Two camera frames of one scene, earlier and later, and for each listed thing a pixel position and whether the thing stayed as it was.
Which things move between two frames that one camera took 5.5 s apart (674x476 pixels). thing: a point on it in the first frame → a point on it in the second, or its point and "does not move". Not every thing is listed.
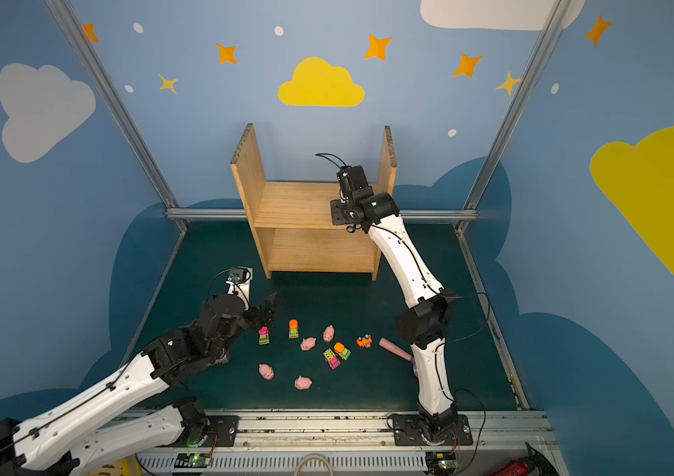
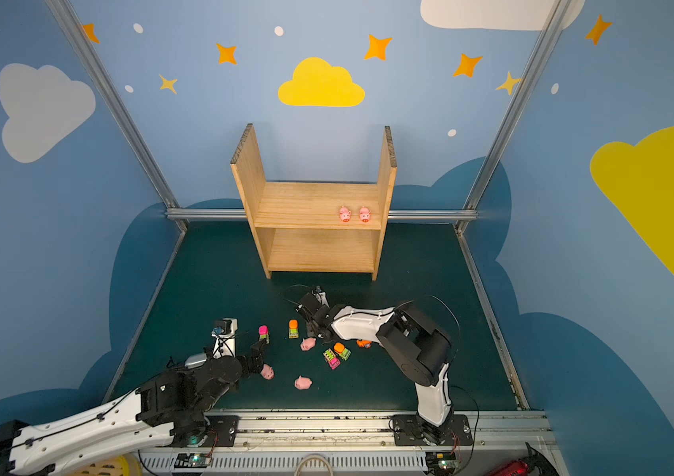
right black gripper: x=342 y=213 → x=308 y=306
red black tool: x=533 y=465 does not move
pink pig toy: x=307 y=343 does not move
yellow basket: x=126 y=466 does not move
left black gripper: x=259 y=315 → x=253 y=356
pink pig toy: x=302 y=383 does not move
